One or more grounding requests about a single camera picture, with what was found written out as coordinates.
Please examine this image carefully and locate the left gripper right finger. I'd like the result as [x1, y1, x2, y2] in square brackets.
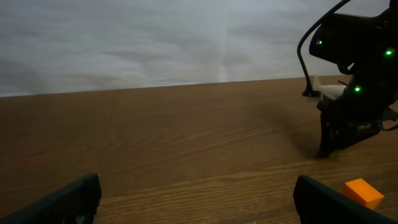
[292, 174, 398, 224]

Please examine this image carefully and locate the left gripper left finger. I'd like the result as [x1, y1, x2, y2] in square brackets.
[0, 172, 103, 224]

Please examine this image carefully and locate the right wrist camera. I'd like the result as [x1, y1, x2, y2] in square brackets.
[312, 75, 346, 101]

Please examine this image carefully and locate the orange cube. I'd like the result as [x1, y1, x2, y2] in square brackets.
[341, 177, 386, 211]

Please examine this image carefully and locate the black cable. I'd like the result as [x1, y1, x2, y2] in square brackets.
[296, 0, 352, 97]

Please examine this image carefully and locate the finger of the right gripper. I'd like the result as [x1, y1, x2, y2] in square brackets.
[318, 112, 383, 158]

